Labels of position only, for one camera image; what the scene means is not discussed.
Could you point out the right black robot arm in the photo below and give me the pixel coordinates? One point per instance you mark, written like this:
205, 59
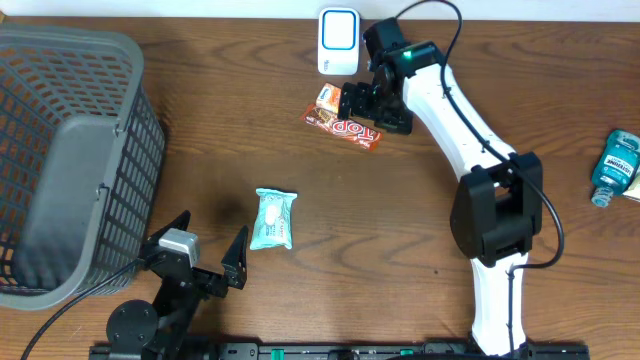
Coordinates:
496, 212

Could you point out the red chocolate bar wrapper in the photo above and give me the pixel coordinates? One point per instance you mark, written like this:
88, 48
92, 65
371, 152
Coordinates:
352, 131

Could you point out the small orange snack box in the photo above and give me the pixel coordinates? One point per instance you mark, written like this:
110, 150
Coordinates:
329, 98

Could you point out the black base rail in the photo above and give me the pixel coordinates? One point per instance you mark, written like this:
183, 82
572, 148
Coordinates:
193, 349

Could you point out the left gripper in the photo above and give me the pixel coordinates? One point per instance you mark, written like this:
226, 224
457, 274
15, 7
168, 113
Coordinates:
233, 265

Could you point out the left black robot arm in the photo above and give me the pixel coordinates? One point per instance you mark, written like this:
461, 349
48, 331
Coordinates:
138, 329

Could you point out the light blue tissue pack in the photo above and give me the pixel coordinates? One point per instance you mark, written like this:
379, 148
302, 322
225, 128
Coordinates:
273, 225

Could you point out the grey plastic shopping basket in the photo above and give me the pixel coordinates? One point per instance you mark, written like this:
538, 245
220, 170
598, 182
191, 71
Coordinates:
81, 156

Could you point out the blue mouthwash bottle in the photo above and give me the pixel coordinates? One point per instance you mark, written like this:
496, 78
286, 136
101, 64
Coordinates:
616, 168

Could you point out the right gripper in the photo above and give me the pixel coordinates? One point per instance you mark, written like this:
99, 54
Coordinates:
397, 122

